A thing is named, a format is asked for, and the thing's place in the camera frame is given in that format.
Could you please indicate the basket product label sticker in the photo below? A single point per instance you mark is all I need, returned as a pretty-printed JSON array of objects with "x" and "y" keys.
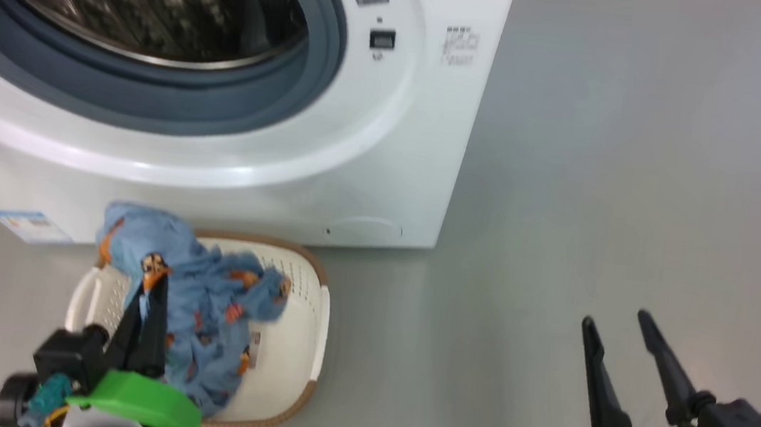
[{"x": 254, "y": 349}]

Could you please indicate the blue energy label sticker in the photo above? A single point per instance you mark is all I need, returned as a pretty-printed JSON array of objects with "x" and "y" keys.
[{"x": 31, "y": 225}]

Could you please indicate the black door latch socket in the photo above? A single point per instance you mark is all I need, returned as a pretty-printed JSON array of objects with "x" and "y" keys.
[{"x": 382, "y": 39}]

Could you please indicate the grey printed text label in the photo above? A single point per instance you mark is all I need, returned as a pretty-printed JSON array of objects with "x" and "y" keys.
[{"x": 460, "y": 47}]

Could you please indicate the white front-load washing machine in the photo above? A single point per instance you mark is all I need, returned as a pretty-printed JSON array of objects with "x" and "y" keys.
[{"x": 389, "y": 136}]

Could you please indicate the cream perforated laundry basket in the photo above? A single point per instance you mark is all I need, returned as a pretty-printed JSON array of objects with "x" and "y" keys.
[{"x": 290, "y": 346}]

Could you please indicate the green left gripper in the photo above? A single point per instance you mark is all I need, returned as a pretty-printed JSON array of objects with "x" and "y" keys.
[{"x": 144, "y": 405}]

